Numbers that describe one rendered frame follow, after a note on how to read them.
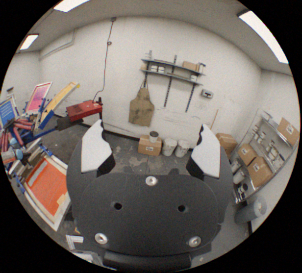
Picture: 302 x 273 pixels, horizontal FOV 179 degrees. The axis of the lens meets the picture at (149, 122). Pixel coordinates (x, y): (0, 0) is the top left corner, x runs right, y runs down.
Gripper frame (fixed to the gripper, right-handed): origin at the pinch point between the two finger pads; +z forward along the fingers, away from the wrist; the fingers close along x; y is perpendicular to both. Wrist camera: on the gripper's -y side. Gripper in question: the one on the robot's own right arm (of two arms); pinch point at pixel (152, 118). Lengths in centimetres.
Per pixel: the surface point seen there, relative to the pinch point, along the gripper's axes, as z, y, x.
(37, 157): 6, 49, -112
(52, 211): -29, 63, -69
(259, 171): 16, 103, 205
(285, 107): 51, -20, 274
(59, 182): -1, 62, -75
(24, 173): -20, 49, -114
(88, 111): 104, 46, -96
